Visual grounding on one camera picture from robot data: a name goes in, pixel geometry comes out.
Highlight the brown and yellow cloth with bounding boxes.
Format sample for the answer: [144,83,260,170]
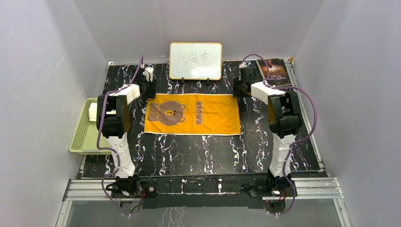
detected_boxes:
[144,94,241,136]

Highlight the white towel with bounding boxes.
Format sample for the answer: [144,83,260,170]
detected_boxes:
[88,102,97,122]

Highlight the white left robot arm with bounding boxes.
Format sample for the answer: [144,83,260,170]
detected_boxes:
[96,64,157,179]

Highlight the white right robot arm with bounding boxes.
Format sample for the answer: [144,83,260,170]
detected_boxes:
[233,64,303,196]

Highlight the dark paperback book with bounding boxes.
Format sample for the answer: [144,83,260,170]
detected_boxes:
[256,58,291,87]

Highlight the small framed whiteboard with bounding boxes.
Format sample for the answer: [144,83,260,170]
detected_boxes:
[169,42,223,80]

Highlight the green perforated plastic basket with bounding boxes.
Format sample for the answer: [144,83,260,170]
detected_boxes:
[69,98,111,155]

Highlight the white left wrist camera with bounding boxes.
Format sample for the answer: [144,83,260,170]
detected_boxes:
[140,64,154,82]

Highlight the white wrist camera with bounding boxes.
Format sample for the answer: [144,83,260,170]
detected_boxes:
[140,64,154,82]
[239,61,252,69]

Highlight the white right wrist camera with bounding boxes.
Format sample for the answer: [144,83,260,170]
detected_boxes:
[239,61,252,69]

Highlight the aluminium base frame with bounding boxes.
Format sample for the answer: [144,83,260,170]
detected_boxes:
[56,175,352,227]

